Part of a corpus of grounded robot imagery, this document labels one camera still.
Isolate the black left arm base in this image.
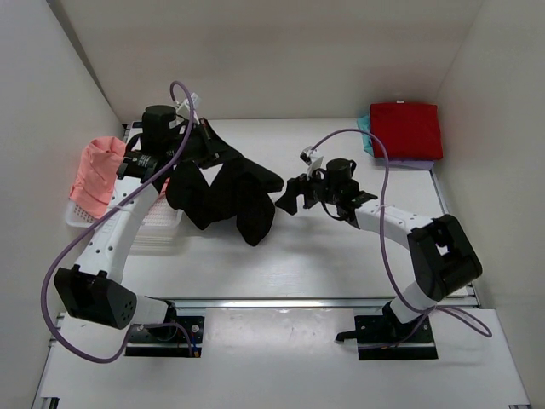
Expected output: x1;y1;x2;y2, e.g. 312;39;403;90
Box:
124;308;205;359

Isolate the pink t-shirt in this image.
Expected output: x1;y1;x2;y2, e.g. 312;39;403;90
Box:
69;136;126;219

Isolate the aluminium table rail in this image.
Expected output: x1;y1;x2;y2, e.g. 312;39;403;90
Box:
171;297;389;309

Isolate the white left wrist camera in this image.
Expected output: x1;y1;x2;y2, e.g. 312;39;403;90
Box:
174;93;201;123

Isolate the white plastic basket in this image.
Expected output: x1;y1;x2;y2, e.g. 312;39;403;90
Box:
65;195;183;255

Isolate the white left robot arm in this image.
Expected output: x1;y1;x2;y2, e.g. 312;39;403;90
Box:
53;104;223;330

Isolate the teal folded t-shirt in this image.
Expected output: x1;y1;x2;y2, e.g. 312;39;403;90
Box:
357;113;374;157

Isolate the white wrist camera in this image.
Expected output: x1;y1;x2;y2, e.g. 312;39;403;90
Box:
300;147;324;179
174;93;201;123

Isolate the red folded t-shirt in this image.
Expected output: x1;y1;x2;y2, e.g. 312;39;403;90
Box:
369;102;444;161

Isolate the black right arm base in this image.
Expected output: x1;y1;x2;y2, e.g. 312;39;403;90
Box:
335;309;439;361

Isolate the black t-shirt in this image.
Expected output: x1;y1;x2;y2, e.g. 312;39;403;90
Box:
165;124;284;246

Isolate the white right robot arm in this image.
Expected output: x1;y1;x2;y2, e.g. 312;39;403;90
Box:
276;158;483;325

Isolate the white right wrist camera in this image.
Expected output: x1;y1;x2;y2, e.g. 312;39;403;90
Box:
300;147;324;179

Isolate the lavender folded t-shirt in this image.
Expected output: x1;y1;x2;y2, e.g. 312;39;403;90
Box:
388;159;434;171

